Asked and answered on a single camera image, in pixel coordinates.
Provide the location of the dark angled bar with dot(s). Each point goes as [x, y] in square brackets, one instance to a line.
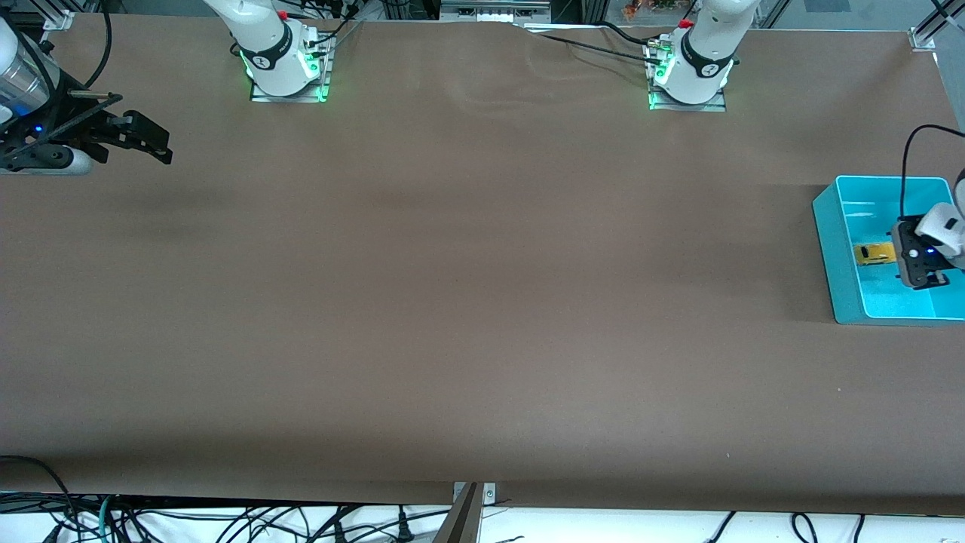
[460, 520]

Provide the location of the teal plastic bin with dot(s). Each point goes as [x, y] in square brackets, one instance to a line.
[844, 256]

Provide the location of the metal table edge bracket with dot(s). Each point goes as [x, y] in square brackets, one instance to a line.
[488, 494]

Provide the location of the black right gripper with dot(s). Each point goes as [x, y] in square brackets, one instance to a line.
[84, 128]

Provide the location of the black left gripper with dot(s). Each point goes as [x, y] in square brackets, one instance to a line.
[935, 280]

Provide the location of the yellow toy beetle car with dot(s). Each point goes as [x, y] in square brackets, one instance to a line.
[874, 253]

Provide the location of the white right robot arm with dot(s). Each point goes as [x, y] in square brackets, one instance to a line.
[271, 53]

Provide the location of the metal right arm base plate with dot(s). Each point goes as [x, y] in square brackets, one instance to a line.
[290, 92]

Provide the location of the grey metal frame rail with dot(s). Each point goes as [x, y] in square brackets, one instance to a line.
[494, 10]

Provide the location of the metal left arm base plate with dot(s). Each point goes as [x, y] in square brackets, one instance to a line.
[690, 105]

